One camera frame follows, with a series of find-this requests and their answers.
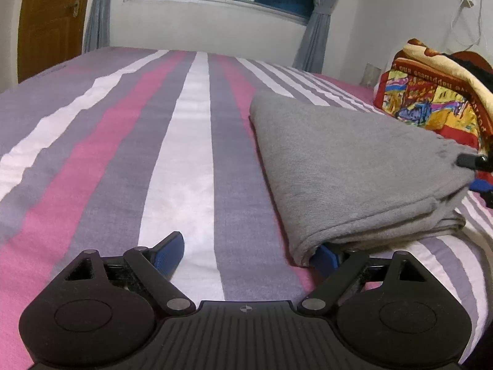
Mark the grey pants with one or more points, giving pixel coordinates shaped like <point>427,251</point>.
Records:
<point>355,180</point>

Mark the right grey curtain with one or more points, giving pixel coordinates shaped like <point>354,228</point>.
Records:
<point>311,51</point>

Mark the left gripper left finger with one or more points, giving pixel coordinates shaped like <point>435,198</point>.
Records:
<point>153,268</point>

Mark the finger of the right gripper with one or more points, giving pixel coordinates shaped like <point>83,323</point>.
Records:
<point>474,161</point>
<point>484,189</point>

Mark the left grey curtain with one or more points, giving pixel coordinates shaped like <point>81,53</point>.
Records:
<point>97,29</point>

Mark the grey curtain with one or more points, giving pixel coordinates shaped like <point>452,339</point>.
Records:
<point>97,29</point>
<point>311,51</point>

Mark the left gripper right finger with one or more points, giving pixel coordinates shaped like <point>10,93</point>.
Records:
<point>339,273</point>

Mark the colourful patterned blanket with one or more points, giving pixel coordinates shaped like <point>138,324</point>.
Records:
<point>426,88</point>

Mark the brown wooden door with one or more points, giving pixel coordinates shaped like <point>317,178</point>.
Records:
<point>50,32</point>

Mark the brown wooden headboard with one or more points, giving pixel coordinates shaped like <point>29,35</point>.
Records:
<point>472,59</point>

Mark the striped pink grey bedsheet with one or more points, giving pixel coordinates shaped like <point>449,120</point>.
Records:
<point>121,147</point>

